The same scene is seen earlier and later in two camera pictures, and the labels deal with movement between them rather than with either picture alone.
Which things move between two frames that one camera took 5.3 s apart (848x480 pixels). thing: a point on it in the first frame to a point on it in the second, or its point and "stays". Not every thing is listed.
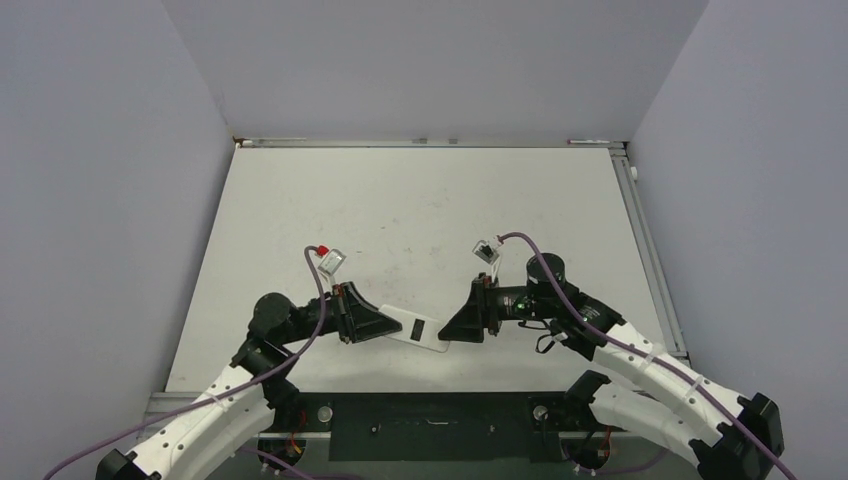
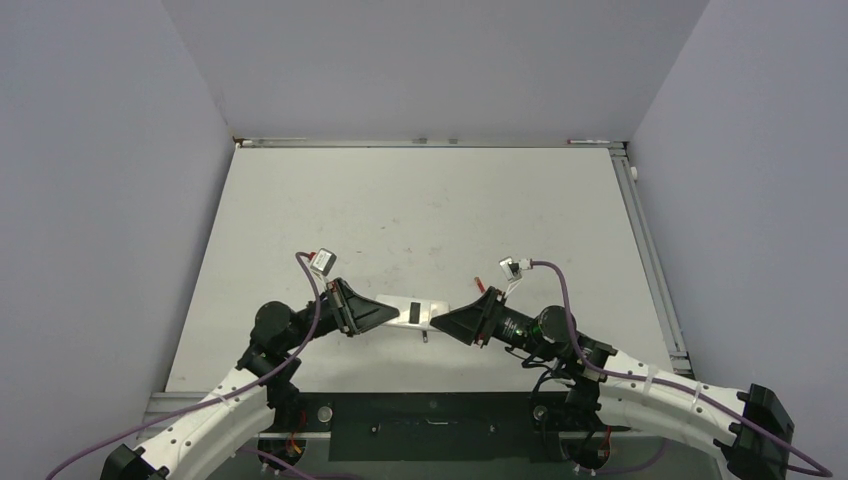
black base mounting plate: [444, 426] stays
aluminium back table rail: [421, 142] stays
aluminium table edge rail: [650, 251] stays
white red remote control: [417, 329] to [414, 312]
